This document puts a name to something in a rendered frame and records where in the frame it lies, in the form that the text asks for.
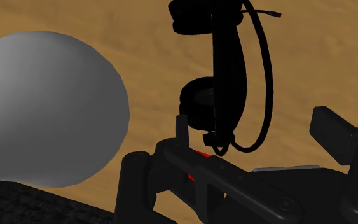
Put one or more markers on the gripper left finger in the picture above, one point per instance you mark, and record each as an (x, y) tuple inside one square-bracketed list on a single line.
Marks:
[(228, 181)]

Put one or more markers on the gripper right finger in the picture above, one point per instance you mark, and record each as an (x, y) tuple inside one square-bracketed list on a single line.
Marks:
[(336, 136)]

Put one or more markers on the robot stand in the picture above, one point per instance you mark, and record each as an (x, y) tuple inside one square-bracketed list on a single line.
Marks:
[(26, 204)]

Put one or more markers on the small red object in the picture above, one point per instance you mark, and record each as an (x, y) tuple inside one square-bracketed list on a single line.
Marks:
[(202, 154)]

